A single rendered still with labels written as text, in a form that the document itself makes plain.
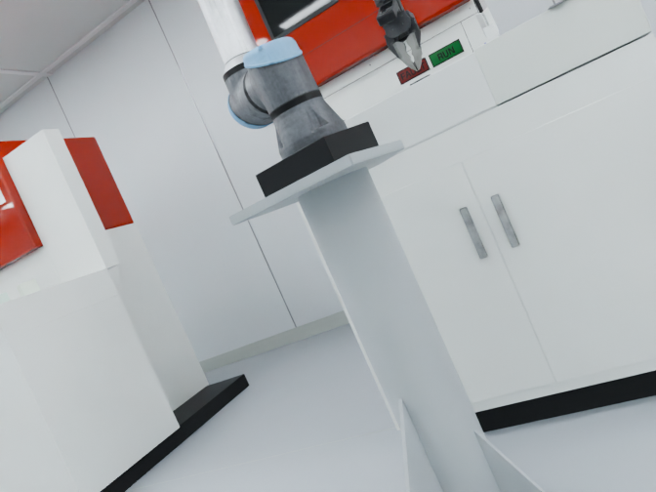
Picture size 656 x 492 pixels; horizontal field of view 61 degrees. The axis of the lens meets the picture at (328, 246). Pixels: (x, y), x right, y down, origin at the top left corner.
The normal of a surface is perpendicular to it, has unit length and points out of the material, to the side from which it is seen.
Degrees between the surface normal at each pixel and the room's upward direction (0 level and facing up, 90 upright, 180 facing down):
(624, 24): 90
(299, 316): 90
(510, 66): 90
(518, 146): 90
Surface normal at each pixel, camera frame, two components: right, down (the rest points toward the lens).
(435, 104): -0.38, 0.21
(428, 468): 0.75, -0.30
